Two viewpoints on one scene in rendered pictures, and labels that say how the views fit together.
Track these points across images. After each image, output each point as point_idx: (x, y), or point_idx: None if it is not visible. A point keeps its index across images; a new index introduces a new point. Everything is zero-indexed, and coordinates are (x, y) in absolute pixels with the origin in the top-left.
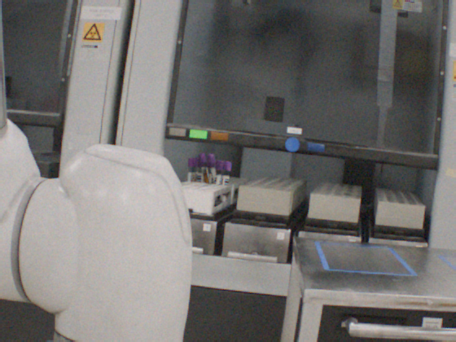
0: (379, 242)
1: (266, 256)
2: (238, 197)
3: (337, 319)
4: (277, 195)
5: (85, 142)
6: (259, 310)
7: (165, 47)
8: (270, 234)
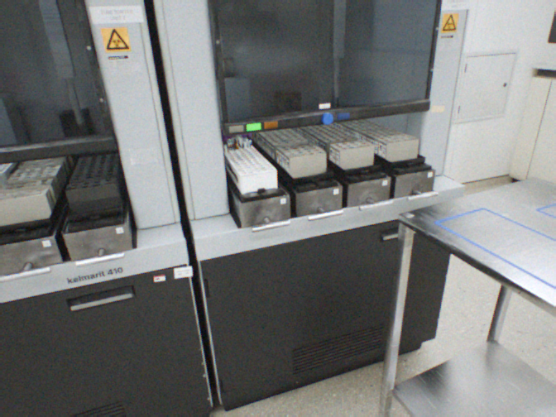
0: (403, 177)
1: (335, 212)
2: (289, 166)
3: (378, 235)
4: (317, 158)
5: (148, 155)
6: (327, 246)
7: (203, 49)
8: (328, 192)
